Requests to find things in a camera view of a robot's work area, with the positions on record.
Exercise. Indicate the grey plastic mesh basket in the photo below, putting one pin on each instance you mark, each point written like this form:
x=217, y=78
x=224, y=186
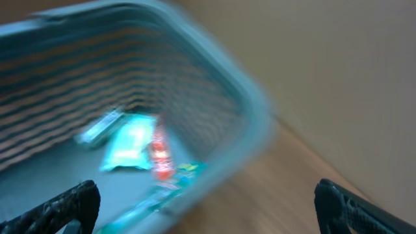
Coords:
x=65, y=67

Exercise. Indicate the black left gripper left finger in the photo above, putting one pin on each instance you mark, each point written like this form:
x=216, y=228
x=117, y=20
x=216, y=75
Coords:
x=75, y=211

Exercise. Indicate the red coffee stick sachet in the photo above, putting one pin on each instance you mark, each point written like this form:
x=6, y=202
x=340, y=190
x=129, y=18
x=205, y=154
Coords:
x=162, y=162

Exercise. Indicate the green glove package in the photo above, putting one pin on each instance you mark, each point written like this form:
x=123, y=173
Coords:
x=162, y=193

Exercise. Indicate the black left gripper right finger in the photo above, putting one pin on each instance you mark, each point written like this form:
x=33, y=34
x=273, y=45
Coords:
x=341, y=211

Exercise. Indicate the teal wet wipes pack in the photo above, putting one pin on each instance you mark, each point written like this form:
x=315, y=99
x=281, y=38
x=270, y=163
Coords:
x=128, y=146

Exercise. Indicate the orange candy pack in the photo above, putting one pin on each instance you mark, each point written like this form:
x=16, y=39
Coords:
x=97, y=131

